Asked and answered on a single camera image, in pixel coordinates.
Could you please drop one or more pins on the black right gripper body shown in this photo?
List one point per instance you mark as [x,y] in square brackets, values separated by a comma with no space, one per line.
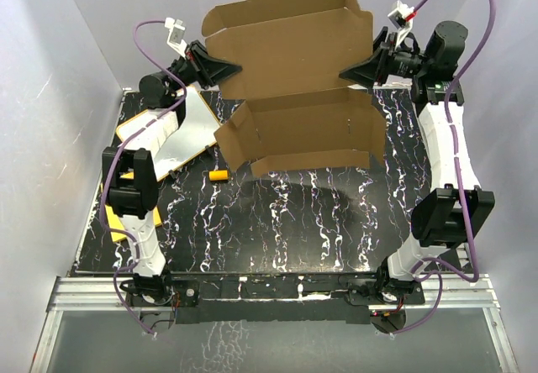
[398,60]

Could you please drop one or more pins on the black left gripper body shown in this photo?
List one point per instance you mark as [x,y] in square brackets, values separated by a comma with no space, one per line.
[192,65]

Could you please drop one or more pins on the brown cardboard box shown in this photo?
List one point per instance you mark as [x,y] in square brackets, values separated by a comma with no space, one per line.
[296,112]

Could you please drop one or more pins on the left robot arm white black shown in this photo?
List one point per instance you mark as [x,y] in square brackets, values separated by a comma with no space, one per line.
[130,187]

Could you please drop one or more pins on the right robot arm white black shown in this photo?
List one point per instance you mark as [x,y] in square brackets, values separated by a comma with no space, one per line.
[456,207]

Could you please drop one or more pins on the small yellow cylinder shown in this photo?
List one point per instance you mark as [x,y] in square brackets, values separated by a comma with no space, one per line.
[219,175]

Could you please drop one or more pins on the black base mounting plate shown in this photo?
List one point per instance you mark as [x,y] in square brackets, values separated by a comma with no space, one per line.
[284,297]

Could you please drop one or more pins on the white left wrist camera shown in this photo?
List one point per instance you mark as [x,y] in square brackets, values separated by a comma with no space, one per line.
[175,38]

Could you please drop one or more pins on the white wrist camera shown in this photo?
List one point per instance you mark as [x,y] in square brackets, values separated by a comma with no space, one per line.
[401,16]
[175,38]

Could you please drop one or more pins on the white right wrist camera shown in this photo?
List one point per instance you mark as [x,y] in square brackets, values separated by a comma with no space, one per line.
[401,16]

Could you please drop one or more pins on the whiteboard with orange frame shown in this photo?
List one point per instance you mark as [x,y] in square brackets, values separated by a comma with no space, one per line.
[173,145]

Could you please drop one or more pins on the aluminium rail frame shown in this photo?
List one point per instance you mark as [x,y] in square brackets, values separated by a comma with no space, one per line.
[87,330]

